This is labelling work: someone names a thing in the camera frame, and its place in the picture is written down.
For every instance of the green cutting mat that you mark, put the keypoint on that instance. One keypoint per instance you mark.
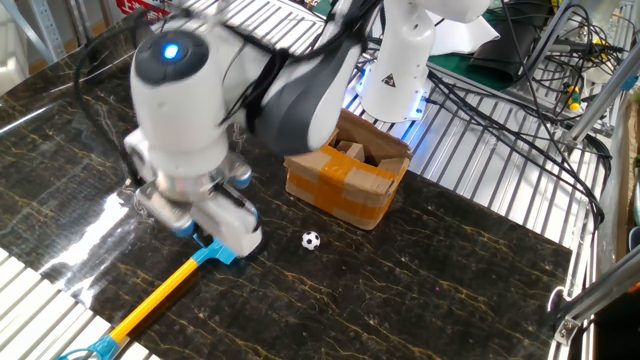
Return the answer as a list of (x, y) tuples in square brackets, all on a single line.
[(450, 67)]

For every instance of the red printed sign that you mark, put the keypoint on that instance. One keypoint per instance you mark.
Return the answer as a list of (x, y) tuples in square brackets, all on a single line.
[(140, 6)]

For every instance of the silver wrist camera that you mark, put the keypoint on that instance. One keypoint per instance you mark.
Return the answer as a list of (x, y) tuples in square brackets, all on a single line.
[(165, 210)]

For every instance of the black bag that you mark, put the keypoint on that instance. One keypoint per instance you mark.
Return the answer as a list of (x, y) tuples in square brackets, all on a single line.
[(505, 50)]

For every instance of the grey metal shelf frame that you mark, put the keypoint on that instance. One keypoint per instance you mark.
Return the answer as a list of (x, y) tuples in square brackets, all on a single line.
[(45, 30)]

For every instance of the aluminium profile with bracket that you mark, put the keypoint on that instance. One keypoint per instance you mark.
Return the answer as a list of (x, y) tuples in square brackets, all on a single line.
[(600, 295)]

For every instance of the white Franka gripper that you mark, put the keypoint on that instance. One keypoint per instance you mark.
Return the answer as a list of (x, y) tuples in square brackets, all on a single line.
[(230, 225)]

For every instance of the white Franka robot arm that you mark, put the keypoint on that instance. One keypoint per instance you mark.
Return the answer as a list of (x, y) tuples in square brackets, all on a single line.
[(175, 115)]

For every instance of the thin aluminium post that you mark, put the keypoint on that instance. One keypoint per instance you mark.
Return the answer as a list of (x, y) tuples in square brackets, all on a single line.
[(555, 30)]

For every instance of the white sheet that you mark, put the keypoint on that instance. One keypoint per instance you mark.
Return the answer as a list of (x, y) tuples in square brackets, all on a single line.
[(465, 35)]

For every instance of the blue yellow toy shovel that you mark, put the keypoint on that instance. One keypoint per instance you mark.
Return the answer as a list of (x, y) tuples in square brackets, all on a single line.
[(155, 300)]

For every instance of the slanted aluminium profile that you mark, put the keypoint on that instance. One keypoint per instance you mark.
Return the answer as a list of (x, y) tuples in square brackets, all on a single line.
[(605, 97)]

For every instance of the cardboard box with orange tape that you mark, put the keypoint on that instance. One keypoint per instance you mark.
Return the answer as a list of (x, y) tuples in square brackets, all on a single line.
[(345, 190)]

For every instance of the small toy soccer ball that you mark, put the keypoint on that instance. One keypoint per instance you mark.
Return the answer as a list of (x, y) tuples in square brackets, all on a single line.
[(311, 240)]

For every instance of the yellow green screwdriver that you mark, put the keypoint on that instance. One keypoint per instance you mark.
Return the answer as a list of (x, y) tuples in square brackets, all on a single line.
[(574, 97)]

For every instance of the black marble pattern mat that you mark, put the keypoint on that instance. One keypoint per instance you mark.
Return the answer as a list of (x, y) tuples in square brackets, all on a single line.
[(425, 290)]

